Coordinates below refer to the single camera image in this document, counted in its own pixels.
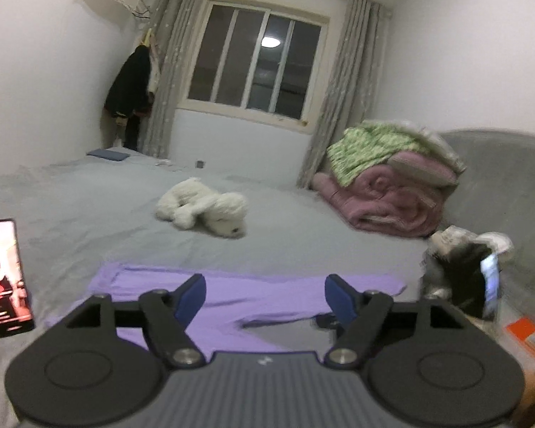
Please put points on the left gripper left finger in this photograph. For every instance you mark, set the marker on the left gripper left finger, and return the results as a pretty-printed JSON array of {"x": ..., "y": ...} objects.
[{"x": 107, "y": 358}]

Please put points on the orange red book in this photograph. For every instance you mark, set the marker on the orange red book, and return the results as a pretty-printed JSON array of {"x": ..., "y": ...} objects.
[{"x": 523, "y": 331}]

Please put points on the pink grey pillow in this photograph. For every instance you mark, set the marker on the pink grey pillow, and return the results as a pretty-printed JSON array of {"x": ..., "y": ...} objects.
[{"x": 423, "y": 169}]

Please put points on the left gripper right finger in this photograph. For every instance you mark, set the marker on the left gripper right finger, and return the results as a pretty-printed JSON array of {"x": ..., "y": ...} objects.
[{"x": 420, "y": 363}]

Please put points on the window with white frame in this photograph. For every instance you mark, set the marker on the window with white frame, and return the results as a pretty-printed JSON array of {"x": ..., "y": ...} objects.
[{"x": 256, "y": 62}]

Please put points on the pink folded quilt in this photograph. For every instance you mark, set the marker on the pink folded quilt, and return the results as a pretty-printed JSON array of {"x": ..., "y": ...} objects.
[{"x": 382, "y": 200}]

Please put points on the grey left curtain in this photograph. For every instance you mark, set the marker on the grey left curtain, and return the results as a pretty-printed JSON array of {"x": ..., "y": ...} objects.
[{"x": 172, "y": 23}]

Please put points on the grey right curtain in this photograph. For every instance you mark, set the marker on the grey right curtain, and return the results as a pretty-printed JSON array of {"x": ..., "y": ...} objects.
[{"x": 354, "y": 78}]

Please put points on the stack of folded clothes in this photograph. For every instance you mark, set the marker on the stack of folded clothes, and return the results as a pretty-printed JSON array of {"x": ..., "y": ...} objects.
[{"x": 452, "y": 261}]

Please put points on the white plush dog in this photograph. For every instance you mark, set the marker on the white plush dog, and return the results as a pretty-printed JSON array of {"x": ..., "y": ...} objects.
[{"x": 190, "y": 202}]

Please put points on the smartphone with lit screen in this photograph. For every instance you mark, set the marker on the smartphone with lit screen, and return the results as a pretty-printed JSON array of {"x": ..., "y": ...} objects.
[{"x": 15, "y": 305}]

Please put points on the grey quilted headboard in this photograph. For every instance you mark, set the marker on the grey quilted headboard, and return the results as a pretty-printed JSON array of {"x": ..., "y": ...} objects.
[{"x": 496, "y": 193}]

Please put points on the grey curtain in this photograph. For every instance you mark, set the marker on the grey curtain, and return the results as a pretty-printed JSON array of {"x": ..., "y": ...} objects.
[
  {"x": 172, "y": 23},
  {"x": 354, "y": 78}
]

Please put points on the dark hanging coat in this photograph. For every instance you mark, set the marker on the dark hanging coat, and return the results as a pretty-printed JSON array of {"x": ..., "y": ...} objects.
[{"x": 129, "y": 99}]

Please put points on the green patterned blanket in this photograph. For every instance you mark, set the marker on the green patterned blanket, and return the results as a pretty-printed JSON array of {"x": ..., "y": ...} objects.
[{"x": 368, "y": 145}]

